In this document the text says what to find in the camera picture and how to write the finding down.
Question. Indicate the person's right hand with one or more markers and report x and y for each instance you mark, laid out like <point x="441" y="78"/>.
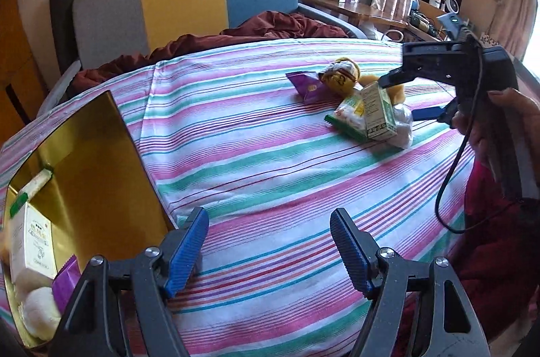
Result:
<point x="523" y="108"/>

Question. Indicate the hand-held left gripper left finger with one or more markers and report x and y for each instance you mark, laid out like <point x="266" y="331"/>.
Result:
<point x="185" y="251"/>

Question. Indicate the white cup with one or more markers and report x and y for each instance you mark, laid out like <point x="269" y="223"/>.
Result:
<point x="393" y="36"/>

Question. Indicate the brown ball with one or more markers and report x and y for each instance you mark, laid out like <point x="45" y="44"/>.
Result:
<point x="337" y="76"/>

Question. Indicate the black rolled mat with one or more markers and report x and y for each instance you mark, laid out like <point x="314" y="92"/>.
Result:
<point x="63" y="23"/>

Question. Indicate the white bed rail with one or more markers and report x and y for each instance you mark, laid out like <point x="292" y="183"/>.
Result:
<point x="59" y="87"/>

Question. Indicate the small green box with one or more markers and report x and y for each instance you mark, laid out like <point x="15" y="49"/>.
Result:
<point x="377" y="112"/>

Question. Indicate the gold tin box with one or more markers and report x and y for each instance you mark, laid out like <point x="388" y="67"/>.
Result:
<point x="97" y="171"/>

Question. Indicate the tall white box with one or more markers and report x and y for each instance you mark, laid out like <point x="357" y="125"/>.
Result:
<point x="31" y="243"/>

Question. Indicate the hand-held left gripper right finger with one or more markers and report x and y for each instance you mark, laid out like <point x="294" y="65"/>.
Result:
<point x="350" y="251"/>

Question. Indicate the grey bed frame rail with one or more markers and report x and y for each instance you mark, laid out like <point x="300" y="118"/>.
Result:
<point x="337" y="21"/>

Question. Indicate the green snack packet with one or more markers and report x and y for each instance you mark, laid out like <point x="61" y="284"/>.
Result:
<point x="348" y="116"/>
<point x="36" y="184"/>

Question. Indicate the person's red clothing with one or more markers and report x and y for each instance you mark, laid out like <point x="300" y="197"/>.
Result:
<point x="485" y="268"/>

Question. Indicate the dark red blanket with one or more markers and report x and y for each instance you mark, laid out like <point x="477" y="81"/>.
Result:
<point x="274" y="25"/>

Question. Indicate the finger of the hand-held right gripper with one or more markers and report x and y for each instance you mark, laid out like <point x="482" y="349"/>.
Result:
<point x="394" y="78"/>
<point x="426" y="113"/>

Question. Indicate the wooden wardrobe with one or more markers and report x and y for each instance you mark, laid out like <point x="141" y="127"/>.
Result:
<point x="17" y="57"/>

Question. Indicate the purple snack packet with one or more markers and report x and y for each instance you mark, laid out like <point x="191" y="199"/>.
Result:
<point x="310" y="87"/>
<point x="65" y="285"/>

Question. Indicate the white plastic-wrapped ball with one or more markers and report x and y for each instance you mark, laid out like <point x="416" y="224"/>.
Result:
<point x="403" y="129"/>

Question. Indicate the striped bed cloth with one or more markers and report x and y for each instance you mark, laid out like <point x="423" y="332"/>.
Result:
<point x="253" y="171"/>

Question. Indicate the wooden side table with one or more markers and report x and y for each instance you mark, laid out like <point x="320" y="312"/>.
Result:
<point x="358" y="13"/>

